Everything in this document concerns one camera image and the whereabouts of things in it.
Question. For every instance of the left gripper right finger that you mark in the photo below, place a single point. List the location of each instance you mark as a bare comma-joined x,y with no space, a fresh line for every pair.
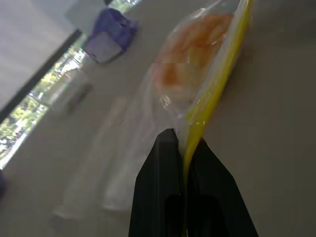
212,192

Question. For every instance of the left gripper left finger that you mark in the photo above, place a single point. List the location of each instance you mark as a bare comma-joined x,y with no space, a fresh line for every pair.
158,187

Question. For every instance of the clear yellow-zip plastic bag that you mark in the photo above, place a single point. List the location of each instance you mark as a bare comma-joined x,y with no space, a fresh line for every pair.
217,81

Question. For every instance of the yellow melon bun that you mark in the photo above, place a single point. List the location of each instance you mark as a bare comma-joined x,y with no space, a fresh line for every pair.
177,74

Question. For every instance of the clear plastic box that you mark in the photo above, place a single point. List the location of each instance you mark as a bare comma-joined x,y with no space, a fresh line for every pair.
74,91

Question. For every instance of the purple tissue box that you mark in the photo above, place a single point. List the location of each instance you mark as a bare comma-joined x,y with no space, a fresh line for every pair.
108,37

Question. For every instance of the dark window frame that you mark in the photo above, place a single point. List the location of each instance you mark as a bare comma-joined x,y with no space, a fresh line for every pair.
37,79

